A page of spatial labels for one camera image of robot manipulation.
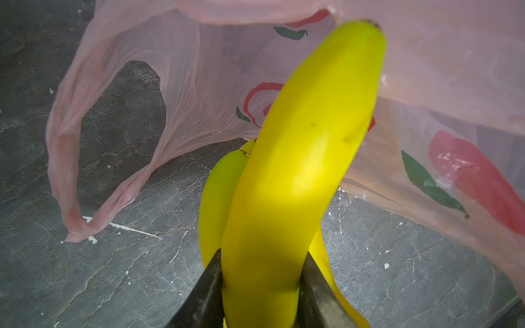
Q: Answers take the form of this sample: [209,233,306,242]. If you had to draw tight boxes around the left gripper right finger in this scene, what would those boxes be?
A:
[297,253,358,328]

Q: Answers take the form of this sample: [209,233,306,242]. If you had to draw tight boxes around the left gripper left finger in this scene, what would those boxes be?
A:
[165,249,224,328]

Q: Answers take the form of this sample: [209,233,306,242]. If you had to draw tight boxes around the pink plastic bag front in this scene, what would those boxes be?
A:
[46,1,524,295]

